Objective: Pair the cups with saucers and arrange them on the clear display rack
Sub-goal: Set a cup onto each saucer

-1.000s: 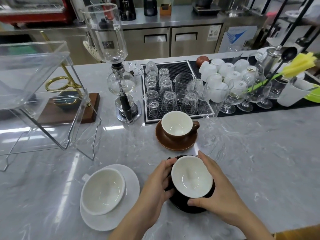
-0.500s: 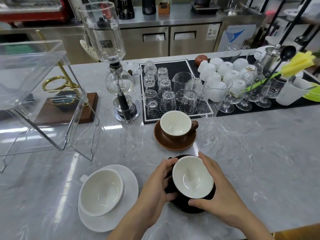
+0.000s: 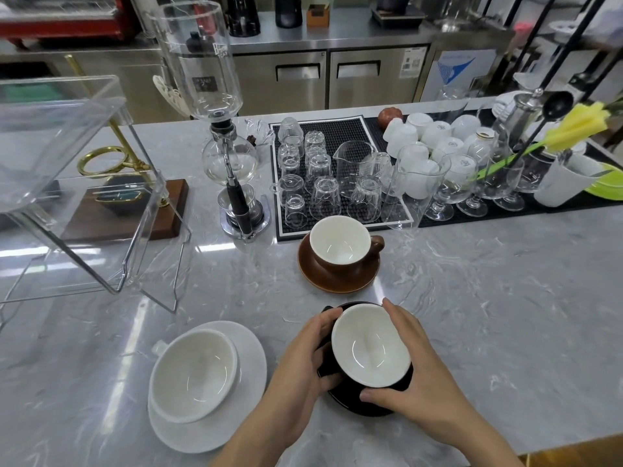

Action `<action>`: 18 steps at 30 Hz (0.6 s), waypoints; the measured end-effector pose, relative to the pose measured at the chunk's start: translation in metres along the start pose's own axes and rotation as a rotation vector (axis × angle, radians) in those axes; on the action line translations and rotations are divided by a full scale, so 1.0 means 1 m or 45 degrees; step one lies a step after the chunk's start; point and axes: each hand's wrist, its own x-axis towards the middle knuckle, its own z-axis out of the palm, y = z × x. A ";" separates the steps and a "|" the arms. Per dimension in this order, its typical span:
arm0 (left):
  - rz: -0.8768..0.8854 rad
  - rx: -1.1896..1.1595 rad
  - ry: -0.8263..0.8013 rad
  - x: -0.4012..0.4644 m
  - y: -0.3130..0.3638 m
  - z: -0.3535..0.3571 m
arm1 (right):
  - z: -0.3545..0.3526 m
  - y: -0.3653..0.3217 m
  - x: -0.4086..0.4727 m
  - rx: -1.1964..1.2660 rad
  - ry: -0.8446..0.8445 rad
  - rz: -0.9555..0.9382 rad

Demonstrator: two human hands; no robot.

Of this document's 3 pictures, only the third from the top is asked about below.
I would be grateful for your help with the person's left hand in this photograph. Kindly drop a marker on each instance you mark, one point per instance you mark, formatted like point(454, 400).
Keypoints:
point(294, 374)

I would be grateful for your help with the person's right hand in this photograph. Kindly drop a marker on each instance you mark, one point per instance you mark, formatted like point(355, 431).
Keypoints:
point(428, 379)

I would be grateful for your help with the person's right thumb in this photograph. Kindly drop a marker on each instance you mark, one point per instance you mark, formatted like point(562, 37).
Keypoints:
point(384, 395)

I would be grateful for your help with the person's left thumb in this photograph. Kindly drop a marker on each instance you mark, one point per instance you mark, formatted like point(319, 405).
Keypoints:
point(330, 381)

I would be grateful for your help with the black cup with white inside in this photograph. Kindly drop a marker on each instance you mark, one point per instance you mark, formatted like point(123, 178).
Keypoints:
point(370, 350)

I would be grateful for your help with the person's right forearm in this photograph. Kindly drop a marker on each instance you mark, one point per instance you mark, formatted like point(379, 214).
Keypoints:
point(477, 447)

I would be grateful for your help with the person's left forearm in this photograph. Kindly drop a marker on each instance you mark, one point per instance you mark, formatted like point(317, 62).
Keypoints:
point(243, 447)

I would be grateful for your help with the black saucer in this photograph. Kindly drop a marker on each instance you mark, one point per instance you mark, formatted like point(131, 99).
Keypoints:
point(355, 406)

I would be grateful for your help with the white saucer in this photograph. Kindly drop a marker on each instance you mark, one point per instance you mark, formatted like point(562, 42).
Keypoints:
point(243, 384)

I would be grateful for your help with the brown saucer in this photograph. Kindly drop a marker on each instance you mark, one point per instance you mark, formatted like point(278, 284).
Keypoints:
point(336, 283)

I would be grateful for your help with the brown cup with white inside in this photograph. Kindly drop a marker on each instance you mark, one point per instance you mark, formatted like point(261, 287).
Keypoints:
point(338, 243)

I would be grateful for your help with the group of small clear glasses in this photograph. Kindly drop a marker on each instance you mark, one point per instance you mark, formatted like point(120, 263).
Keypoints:
point(321, 184)

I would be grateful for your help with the tall glass beaker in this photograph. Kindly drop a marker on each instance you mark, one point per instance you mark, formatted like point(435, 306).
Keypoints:
point(413, 199)

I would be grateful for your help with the clear stemmed glass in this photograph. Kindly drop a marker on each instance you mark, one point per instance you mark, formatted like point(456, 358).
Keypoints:
point(535, 172)
point(474, 194)
point(445, 189)
point(508, 187)

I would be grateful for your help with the glass pitcher with spout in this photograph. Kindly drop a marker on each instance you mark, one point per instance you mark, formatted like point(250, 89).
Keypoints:
point(353, 162)

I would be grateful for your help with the long black bar mat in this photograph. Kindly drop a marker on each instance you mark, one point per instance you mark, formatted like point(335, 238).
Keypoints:
point(545, 209)

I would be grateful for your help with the black bar mat white border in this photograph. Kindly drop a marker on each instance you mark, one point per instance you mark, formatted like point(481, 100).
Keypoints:
point(348, 131)

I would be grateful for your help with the gold stand on wooden base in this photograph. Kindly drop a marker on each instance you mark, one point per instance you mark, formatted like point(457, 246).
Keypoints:
point(141, 213)

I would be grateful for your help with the cut glass dish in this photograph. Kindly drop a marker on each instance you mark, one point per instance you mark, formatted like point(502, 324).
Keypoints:
point(258, 131)

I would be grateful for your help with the pile of white cups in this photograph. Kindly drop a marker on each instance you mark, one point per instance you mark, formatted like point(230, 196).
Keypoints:
point(433, 133)

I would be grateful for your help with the round red-brown teapot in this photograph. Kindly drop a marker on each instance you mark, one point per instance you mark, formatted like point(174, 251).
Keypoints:
point(391, 119)

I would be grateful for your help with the white ceramic jug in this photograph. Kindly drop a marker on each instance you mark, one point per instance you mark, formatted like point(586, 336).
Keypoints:
point(567, 182)

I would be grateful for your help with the stainless steel counter cabinet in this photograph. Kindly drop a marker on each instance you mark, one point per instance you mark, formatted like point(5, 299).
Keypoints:
point(301, 77)

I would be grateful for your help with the green leaf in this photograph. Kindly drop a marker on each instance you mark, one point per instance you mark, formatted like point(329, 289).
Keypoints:
point(606, 182)

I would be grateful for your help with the steel french press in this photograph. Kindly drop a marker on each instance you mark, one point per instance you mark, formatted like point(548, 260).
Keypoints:
point(523, 116)

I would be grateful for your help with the stack of white plates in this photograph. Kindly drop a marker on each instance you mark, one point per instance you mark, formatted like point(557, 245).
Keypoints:
point(505, 103)

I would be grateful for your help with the white openwork fan ornament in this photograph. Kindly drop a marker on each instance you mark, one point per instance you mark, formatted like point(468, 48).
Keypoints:
point(168, 94)

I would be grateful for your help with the white sign with blue triangle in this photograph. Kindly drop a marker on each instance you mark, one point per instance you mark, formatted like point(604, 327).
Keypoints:
point(455, 72)

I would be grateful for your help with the yellow artificial flower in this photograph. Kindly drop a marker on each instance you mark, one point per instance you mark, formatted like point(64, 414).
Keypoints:
point(574, 123)

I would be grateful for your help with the long black spoon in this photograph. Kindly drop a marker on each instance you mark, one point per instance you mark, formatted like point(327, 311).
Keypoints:
point(555, 106)

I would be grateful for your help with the glass siphon coffee maker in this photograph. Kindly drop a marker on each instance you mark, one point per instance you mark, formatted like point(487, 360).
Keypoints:
point(204, 58)

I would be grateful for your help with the clear acrylic display case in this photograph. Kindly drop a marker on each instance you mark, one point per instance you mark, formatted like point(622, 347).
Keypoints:
point(63, 140)

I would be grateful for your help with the small wooden box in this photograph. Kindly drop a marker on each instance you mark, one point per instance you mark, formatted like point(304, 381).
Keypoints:
point(319, 15)

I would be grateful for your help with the black kitchen appliance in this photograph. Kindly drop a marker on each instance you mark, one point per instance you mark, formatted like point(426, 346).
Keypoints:
point(288, 9)

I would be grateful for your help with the black hob with pot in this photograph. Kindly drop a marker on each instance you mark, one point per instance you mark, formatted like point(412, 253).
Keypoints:
point(396, 12)

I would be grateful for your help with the black coffee grinder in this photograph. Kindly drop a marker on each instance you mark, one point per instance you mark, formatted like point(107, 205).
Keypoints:
point(243, 14)

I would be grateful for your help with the red display appliance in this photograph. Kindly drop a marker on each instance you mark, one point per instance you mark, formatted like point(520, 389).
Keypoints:
point(58, 14)

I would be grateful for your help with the black metal rack frame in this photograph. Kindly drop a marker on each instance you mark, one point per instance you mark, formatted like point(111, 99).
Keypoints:
point(559, 48)

